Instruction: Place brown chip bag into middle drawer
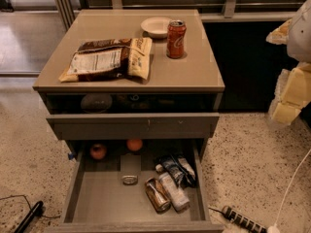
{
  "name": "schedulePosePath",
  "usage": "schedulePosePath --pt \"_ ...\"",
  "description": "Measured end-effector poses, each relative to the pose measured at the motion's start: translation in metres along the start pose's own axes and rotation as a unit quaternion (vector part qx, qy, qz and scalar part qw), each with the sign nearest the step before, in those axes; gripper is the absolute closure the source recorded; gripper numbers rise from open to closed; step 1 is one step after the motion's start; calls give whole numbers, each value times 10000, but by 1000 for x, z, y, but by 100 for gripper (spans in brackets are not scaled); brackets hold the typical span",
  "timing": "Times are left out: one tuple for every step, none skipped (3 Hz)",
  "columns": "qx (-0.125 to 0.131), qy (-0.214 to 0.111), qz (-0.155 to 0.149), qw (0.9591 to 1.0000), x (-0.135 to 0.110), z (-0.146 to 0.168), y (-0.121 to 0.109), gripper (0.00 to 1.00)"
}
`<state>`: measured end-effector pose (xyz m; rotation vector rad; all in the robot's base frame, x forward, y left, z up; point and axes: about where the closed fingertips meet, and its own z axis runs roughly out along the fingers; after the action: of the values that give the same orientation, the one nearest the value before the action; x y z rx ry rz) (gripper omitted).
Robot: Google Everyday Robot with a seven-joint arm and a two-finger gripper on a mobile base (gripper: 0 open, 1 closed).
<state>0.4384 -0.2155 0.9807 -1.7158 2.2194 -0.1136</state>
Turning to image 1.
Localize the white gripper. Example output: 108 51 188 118
266 0 311 125

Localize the brown chip bag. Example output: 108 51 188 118
59 37 153 83

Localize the beige drawer cabinet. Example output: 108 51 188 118
32 9 225 160

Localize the dark snack bag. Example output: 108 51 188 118
158 154 196 187

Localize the grey top drawer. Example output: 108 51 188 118
47 113 219 140

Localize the grey open middle drawer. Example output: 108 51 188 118
45 139 224 233

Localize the red soda can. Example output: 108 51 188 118
166 20 187 59

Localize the white bowl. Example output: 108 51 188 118
141 17 170 39

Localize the black power strip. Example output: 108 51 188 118
222 206 267 233

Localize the orange fruit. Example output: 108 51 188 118
126 139 143 151

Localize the white bottle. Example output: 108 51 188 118
155 164 190 213

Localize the grey round object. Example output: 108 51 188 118
81 93 113 113

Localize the red apple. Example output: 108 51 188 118
89 144 107 160

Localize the black floor tool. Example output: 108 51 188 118
14 201 44 233

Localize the white cable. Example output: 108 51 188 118
267 149 311 233

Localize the thin black cable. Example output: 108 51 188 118
0 194 62 219

